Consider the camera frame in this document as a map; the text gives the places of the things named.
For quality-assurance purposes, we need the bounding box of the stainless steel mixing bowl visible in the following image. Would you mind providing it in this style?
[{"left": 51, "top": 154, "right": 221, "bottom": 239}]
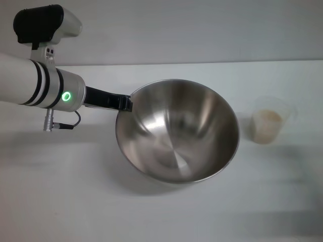
[{"left": 115, "top": 79, "right": 240, "bottom": 185}]

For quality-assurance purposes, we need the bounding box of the white rice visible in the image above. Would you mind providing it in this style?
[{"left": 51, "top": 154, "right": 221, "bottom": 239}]
[{"left": 249, "top": 108, "right": 283, "bottom": 145}]

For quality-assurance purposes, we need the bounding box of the silver connector with black cable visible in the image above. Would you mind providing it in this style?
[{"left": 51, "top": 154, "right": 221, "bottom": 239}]
[{"left": 42, "top": 108, "right": 81, "bottom": 132}]

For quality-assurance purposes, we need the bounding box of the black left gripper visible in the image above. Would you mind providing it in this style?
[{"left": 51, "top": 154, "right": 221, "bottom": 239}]
[{"left": 84, "top": 86, "right": 134, "bottom": 112}]

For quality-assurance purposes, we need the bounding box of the black and silver left wrist camera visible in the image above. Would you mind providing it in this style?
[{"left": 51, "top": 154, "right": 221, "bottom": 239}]
[{"left": 13, "top": 4, "right": 83, "bottom": 68}]

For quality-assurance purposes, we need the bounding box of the clear plastic measuring cup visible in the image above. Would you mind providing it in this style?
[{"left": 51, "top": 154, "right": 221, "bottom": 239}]
[{"left": 248, "top": 95, "right": 298, "bottom": 145}]

